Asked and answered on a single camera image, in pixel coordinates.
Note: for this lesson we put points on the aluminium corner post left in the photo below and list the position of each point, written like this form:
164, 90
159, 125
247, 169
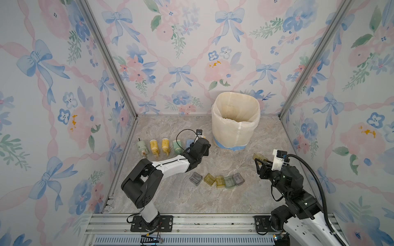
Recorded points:
97, 34

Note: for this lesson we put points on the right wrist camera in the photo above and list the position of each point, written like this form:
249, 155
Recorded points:
278, 161

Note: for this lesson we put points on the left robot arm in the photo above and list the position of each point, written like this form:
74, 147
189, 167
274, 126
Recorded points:
143, 181

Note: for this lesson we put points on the yellow pencil sharpener front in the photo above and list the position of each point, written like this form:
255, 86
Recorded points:
155, 148

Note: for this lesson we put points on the clear shavings tray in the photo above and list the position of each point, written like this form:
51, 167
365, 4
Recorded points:
196, 178

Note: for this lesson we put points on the yellow pencil sharpener back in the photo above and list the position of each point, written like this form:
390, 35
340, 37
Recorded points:
166, 146

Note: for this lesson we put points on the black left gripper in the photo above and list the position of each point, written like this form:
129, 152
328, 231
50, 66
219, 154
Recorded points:
207, 152

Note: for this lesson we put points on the aluminium corner post right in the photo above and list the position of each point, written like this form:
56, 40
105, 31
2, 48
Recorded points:
328, 34

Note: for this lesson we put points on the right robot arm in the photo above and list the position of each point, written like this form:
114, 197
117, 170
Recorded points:
302, 216

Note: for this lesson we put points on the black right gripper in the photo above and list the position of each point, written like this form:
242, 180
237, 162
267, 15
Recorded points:
264, 168

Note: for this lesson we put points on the clear green-tinted tray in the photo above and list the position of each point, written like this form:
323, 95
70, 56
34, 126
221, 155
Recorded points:
229, 182

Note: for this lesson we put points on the aluminium corner post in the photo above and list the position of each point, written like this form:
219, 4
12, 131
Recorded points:
328, 34
97, 34

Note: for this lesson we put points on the blue pencil sharpener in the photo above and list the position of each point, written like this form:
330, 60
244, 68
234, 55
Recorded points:
190, 143

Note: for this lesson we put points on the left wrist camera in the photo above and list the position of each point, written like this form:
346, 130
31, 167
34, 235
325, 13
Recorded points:
199, 133

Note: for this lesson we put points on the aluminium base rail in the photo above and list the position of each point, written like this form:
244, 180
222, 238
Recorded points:
209, 230

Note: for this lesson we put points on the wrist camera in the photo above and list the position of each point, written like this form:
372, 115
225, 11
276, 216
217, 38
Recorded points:
278, 161
199, 133

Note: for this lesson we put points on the pale green pencil sharpener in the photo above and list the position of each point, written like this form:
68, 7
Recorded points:
142, 148

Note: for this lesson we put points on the cream waste bin with liner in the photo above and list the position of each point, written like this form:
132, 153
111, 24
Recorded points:
235, 117

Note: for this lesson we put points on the yellow pencil sharpener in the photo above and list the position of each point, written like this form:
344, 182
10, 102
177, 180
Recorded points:
166, 146
155, 148

